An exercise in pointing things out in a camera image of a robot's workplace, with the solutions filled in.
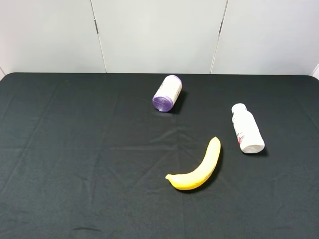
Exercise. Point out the black tablecloth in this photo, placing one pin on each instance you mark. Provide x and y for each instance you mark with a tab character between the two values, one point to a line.
85	156

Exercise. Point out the white plastic bottle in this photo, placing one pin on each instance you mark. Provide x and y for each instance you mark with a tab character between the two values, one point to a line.
246	130

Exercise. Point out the yellow banana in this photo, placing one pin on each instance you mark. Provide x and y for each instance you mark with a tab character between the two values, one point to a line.
201	174

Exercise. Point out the purple white bag roll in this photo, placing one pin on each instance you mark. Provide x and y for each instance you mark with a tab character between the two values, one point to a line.
167	94

